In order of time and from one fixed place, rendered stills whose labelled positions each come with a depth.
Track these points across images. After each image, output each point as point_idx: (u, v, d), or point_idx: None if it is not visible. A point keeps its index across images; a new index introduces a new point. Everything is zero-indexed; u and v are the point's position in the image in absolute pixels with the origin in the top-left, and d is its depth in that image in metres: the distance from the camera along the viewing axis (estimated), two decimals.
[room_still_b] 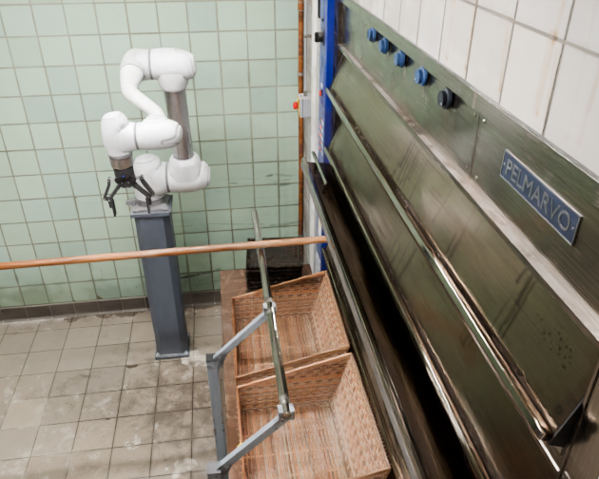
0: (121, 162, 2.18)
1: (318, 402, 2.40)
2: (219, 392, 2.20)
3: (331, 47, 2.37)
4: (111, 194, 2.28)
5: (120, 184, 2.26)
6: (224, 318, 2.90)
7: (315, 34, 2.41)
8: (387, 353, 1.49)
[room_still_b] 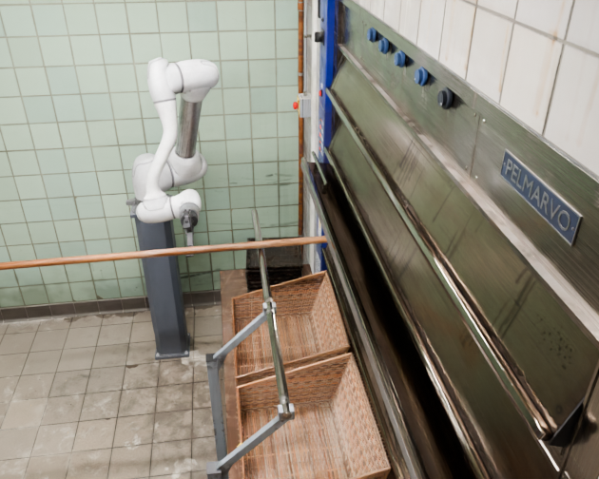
0: (179, 212, 2.58)
1: (318, 402, 2.40)
2: (219, 392, 2.20)
3: (331, 47, 2.37)
4: (187, 242, 2.49)
5: (184, 229, 2.50)
6: (224, 318, 2.90)
7: (315, 34, 2.41)
8: (387, 353, 1.49)
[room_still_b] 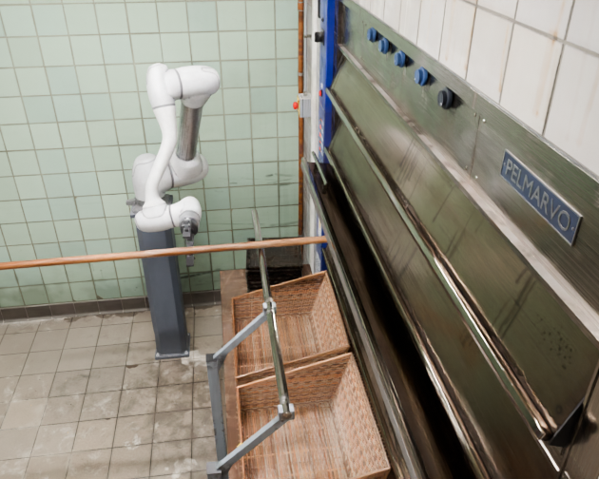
0: (179, 220, 2.51)
1: (318, 402, 2.40)
2: (219, 392, 2.20)
3: (331, 47, 2.37)
4: None
5: (184, 238, 2.43)
6: (224, 318, 2.90)
7: (315, 34, 2.41)
8: (387, 353, 1.49)
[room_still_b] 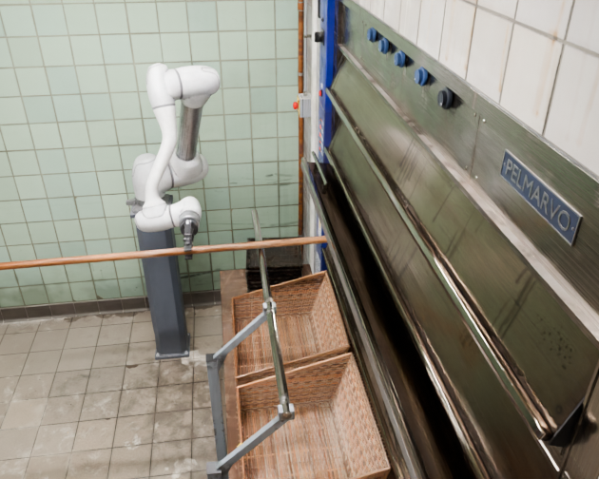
0: (179, 220, 2.51)
1: (318, 402, 2.40)
2: (219, 392, 2.20)
3: (331, 47, 2.37)
4: None
5: None
6: (224, 318, 2.90)
7: (315, 34, 2.41)
8: (387, 353, 1.49)
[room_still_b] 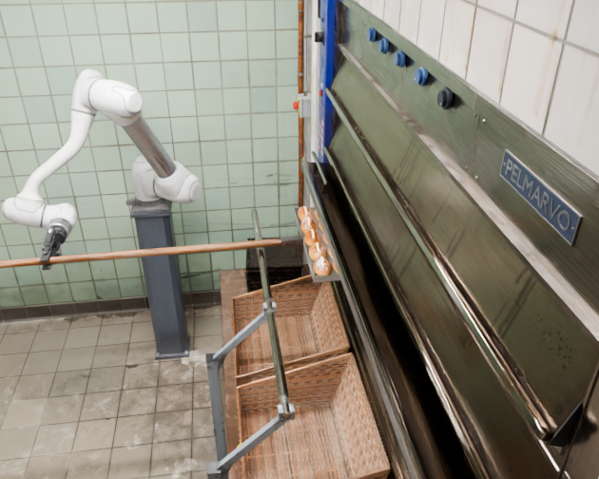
0: None
1: (318, 402, 2.40)
2: (219, 392, 2.20)
3: (331, 47, 2.37)
4: None
5: None
6: (224, 318, 2.90)
7: (315, 34, 2.41)
8: (387, 353, 1.49)
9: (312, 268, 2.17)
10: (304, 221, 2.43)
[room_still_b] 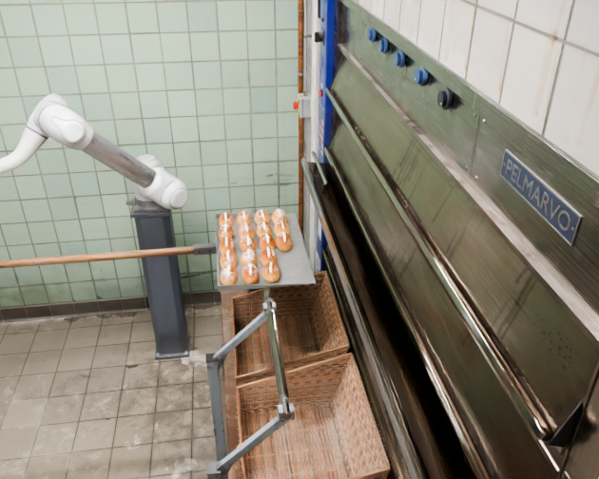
0: None
1: (318, 402, 2.40)
2: (219, 392, 2.20)
3: (331, 47, 2.37)
4: None
5: None
6: (224, 318, 2.90)
7: (315, 34, 2.41)
8: (387, 353, 1.49)
9: (218, 277, 2.13)
10: (222, 228, 2.39)
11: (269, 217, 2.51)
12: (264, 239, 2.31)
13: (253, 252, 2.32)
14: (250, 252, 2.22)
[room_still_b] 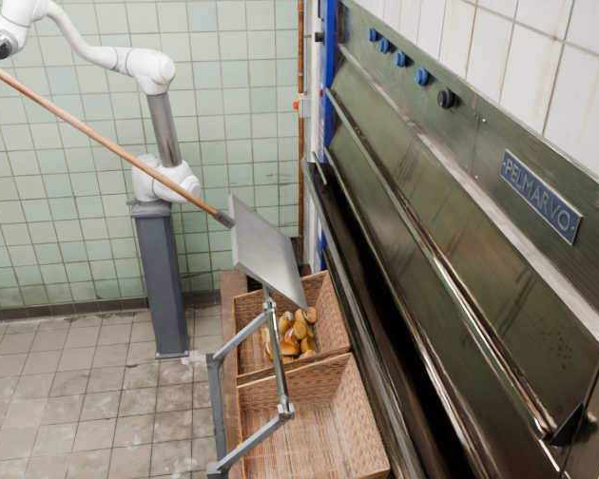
0: None
1: (318, 402, 2.40)
2: (219, 392, 2.20)
3: (331, 47, 2.37)
4: None
5: None
6: (224, 318, 2.90)
7: (315, 34, 2.41)
8: (387, 353, 1.49)
9: (238, 253, 2.09)
10: None
11: (297, 316, 2.82)
12: (297, 343, 2.65)
13: (308, 347, 2.62)
14: None
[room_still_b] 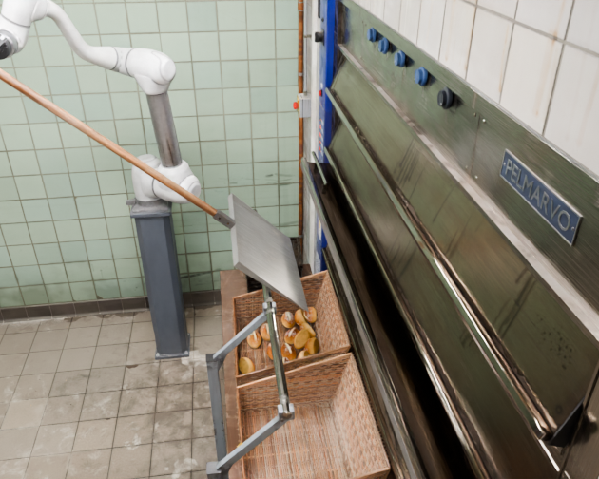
0: None
1: (318, 402, 2.40)
2: (219, 392, 2.20)
3: (331, 47, 2.37)
4: None
5: None
6: (224, 318, 2.90)
7: (315, 34, 2.41)
8: (387, 353, 1.49)
9: (238, 253, 2.09)
10: None
11: (297, 316, 2.82)
12: (287, 350, 2.61)
13: (313, 348, 2.62)
14: None
